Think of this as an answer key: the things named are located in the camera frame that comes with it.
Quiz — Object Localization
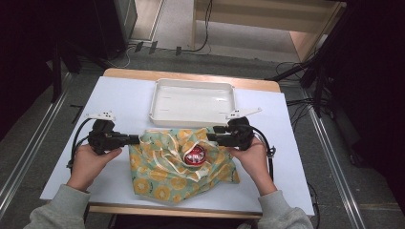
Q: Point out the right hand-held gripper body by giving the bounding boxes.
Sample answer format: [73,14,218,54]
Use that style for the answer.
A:
[224,107,263,151]

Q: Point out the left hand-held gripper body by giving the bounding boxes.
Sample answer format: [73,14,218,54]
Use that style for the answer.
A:
[85,110,129,156]

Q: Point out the brown candy jar red lid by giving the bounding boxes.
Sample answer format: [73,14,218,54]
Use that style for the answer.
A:
[183,144,207,167]

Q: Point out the lemon print cloth bag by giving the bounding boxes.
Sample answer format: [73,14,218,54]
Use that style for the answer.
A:
[128,126,241,204]

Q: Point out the person's left hand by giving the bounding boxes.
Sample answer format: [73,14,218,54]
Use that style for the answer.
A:
[66,143,123,192]

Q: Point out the person's right hand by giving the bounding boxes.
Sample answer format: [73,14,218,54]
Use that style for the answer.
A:
[226,141,278,197]

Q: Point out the white table cover sheet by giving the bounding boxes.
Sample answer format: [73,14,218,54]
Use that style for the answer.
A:
[40,75,315,217]

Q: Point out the white plastic tray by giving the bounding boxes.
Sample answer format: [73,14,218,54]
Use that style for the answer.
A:
[148,78,238,128]

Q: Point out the wooden table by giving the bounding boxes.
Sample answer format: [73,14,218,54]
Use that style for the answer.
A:
[88,67,282,220]

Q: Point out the black tripod stand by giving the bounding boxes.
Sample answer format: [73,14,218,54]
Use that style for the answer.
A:
[266,0,354,118]

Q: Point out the dark cabinet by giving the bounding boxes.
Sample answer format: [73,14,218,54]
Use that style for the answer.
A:
[92,0,139,61]

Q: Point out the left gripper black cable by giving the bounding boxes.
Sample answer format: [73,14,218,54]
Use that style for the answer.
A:
[66,117,96,170]

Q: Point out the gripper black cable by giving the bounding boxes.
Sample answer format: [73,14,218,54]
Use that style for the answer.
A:
[251,125,321,223]
[66,117,96,170]

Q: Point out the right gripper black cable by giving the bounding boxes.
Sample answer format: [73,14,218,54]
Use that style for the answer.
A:
[251,125,321,223]

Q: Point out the black floor cables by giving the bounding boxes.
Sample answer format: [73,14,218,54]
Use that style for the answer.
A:
[286,96,329,126]

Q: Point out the aluminium floor rail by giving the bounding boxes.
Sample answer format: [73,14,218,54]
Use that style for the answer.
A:
[300,89,367,229]
[0,72,74,220]

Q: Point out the black stand post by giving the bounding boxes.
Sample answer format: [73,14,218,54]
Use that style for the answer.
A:
[51,37,84,104]

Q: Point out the white floor cable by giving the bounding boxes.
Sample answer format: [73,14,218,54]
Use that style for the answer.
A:
[106,44,132,70]

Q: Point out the hanging black cable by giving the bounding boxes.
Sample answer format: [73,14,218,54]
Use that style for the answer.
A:
[182,0,214,54]

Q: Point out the light wooden furniture frame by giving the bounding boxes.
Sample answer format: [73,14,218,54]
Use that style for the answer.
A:
[190,0,348,63]

